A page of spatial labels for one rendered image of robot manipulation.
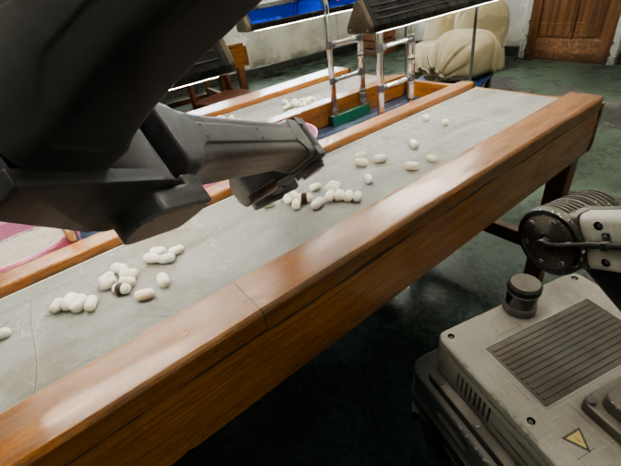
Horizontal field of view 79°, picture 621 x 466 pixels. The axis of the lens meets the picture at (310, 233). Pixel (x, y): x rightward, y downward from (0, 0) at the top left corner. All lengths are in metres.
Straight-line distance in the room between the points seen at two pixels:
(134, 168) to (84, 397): 0.42
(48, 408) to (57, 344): 0.15
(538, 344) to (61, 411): 0.85
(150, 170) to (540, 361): 0.82
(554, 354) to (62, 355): 0.90
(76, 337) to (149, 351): 0.17
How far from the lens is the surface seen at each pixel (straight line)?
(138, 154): 0.25
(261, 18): 1.47
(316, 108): 1.48
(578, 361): 0.95
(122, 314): 0.73
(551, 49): 5.56
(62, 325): 0.77
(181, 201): 0.26
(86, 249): 0.91
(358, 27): 1.01
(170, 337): 0.60
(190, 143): 0.30
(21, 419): 0.63
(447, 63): 3.81
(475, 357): 0.89
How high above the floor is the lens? 1.17
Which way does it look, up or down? 34 degrees down
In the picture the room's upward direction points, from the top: 9 degrees counter-clockwise
